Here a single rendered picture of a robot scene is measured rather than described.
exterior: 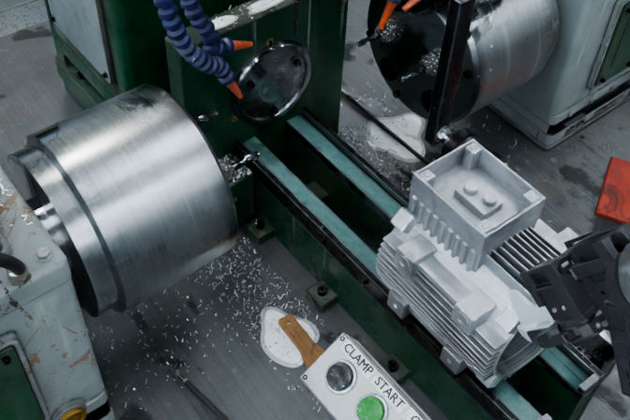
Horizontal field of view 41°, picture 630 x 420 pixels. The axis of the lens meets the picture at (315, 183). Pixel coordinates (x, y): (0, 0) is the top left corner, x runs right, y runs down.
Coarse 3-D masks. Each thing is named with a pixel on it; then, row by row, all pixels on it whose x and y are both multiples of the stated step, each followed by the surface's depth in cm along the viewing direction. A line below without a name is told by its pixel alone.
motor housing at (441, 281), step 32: (416, 224) 104; (544, 224) 106; (384, 256) 105; (448, 256) 101; (512, 256) 97; (544, 256) 98; (416, 288) 102; (448, 288) 99; (480, 288) 98; (512, 288) 96; (448, 320) 100; (480, 352) 98; (512, 352) 107
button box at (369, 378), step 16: (336, 352) 92; (352, 352) 91; (368, 352) 95; (320, 368) 92; (352, 368) 90; (368, 368) 89; (320, 384) 91; (352, 384) 89; (368, 384) 89; (384, 384) 88; (320, 400) 90; (336, 400) 90; (352, 400) 89; (384, 400) 87; (400, 400) 87; (336, 416) 89; (352, 416) 88; (384, 416) 87; (400, 416) 86; (416, 416) 86
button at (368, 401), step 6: (360, 402) 88; (366, 402) 88; (372, 402) 87; (378, 402) 87; (360, 408) 88; (366, 408) 87; (372, 408) 87; (378, 408) 87; (360, 414) 87; (366, 414) 87; (372, 414) 87; (378, 414) 87
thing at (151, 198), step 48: (144, 96) 105; (48, 144) 98; (96, 144) 98; (144, 144) 99; (192, 144) 101; (48, 192) 95; (96, 192) 96; (144, 192) 98; (192, 192) 101; (96, 240) 96; (144, 240) 98; (192, 240) 102; (96, 288) 98; (144, 288) 102
